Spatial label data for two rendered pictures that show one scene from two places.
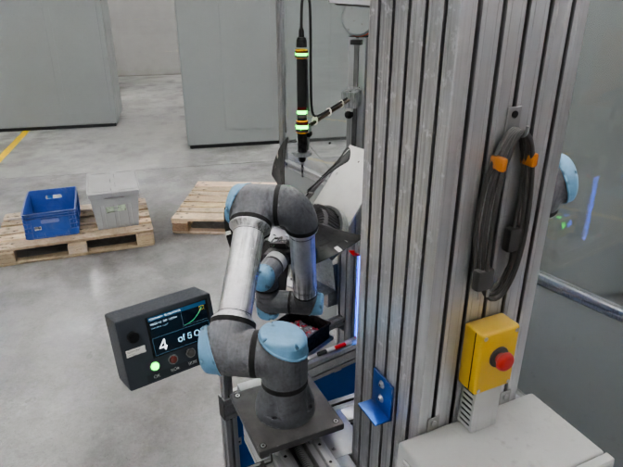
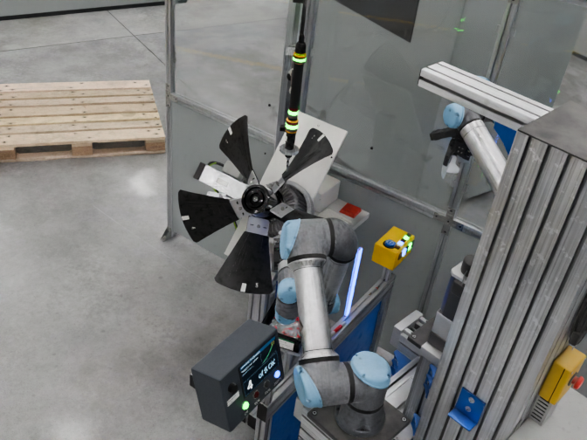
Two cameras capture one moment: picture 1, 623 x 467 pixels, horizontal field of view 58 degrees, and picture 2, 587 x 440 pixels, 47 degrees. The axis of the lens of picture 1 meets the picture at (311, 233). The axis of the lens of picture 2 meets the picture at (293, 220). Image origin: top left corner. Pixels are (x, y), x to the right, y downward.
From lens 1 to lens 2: 1.04 m
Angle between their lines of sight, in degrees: 23
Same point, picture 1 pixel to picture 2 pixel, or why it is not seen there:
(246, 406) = (328, 422)
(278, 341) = (375, 374)
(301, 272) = (334, 285)
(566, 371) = not seen: hidden behind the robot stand
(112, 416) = (43, 411)
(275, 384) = (368, 405)
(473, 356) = (558, 382)
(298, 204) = (351, 237)
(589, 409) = not seen: hidden behind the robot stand
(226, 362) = (331, 398)
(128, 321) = (228, 375)
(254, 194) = (313, 234)
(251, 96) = not seen: outside the picture
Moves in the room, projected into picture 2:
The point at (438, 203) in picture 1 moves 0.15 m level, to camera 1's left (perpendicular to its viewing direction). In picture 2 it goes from (569, 301) to (514, 312)
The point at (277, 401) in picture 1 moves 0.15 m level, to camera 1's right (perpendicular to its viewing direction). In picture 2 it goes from (367, 417) to (413, 406)
